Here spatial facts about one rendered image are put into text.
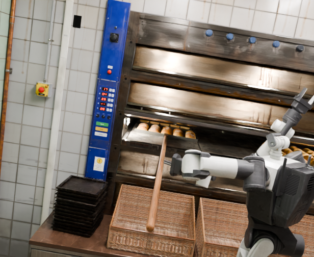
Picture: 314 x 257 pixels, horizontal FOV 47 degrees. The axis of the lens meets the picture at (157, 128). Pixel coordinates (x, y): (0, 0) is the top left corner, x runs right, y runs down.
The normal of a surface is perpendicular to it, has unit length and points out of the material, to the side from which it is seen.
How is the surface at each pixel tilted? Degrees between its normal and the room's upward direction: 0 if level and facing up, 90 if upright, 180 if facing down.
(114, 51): 90
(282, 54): 90
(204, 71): 70
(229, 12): 90
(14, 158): 90
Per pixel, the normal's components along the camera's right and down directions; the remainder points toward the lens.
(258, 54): -0.03, 0.16
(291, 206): -0.72, 0.00
